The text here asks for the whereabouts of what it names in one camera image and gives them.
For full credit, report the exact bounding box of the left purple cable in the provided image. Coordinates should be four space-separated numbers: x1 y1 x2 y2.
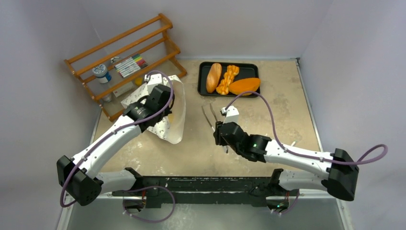
59 70 175 208

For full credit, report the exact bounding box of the blue lid jar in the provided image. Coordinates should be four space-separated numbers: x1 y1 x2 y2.
92 64 112 84

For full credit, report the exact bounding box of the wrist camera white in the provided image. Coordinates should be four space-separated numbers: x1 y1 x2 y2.
220 105 239 124
144 73 164 94

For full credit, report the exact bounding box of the black plastic tray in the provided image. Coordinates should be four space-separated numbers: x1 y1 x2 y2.
197 61 259 97

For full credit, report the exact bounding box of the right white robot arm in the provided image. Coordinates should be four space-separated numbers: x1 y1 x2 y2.
214 122 359 201

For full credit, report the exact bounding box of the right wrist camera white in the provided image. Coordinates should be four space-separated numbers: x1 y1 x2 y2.
220 105 239 124

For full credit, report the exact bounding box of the braided fake bread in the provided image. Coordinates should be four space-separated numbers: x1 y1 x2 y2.
216 65 239 95

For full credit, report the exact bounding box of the aluminium frame rail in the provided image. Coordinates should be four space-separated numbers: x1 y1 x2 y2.
65 176 347 201

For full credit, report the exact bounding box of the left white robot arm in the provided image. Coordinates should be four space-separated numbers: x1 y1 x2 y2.
56 84 174 207

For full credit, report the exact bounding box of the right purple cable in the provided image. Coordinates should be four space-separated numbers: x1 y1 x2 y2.
223 91 389 166

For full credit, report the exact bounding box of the long fake bread loaf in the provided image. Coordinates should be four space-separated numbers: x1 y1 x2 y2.
206 63 222 93

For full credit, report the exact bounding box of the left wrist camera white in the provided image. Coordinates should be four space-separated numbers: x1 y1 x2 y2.
144 73 164 94

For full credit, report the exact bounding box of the pack of coloured markers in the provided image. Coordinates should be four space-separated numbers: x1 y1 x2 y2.
114 54 148 78

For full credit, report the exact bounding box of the orange wooden rack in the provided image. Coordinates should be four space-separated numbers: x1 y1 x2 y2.
64 13 187 121

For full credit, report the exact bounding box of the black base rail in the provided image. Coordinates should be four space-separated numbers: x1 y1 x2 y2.
112 169 299 209

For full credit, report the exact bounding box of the purple cable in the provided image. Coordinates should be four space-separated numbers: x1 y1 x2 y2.
223 91 389 166
59 70 175 208

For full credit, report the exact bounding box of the round fake bread roll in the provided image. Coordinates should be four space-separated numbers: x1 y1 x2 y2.
228 78 261 95

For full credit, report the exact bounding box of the yellow grey eraser block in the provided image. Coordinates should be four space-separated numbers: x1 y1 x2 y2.
134 77 144 86

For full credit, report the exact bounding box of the small white box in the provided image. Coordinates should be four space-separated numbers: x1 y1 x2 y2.
113 82 135 97

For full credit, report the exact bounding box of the patterned white paper bag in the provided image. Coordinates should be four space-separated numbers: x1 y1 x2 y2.
121 75 186 144

